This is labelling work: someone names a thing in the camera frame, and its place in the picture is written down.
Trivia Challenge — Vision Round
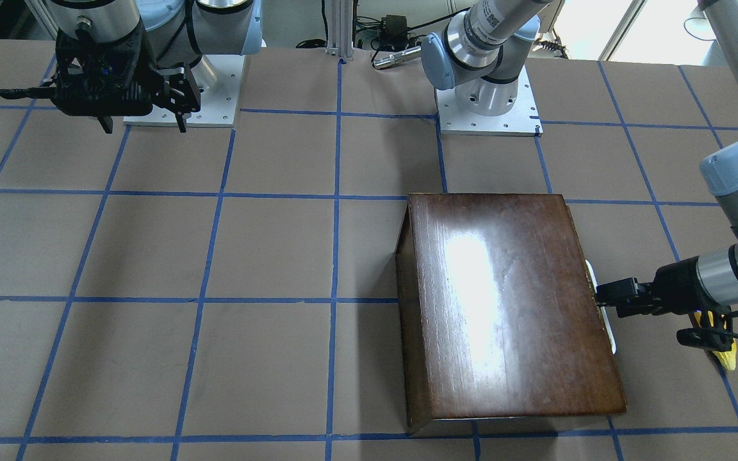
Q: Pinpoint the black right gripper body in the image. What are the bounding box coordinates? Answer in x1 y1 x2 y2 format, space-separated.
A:
0 30 155 134

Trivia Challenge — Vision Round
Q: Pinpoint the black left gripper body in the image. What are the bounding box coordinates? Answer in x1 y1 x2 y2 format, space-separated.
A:
651 259 738 350

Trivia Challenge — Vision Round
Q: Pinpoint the white drawer front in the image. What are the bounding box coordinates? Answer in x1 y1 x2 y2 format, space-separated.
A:
585 259 617 354

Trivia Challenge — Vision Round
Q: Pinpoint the dark wooden drawer box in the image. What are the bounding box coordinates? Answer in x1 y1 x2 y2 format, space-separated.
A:
395 193 628 437

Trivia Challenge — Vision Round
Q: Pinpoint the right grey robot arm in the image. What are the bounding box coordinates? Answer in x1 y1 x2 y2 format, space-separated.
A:
0 1 263 133

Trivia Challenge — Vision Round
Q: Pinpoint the yellow toy corn cob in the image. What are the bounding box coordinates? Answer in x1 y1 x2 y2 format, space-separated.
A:
693 311 737 371

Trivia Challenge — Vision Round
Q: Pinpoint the silver cylindrical tool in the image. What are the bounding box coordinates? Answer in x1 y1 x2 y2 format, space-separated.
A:
372 46 422 70

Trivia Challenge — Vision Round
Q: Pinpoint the black power adapter box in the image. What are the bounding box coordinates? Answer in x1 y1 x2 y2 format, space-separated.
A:
379 14 408 41

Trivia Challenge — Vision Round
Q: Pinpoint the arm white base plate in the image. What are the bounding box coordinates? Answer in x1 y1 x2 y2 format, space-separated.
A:
123 54 247 128
434 67 543 136

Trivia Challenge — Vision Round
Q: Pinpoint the aluminium frame post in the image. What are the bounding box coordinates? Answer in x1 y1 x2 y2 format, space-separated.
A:
322 1 356 62

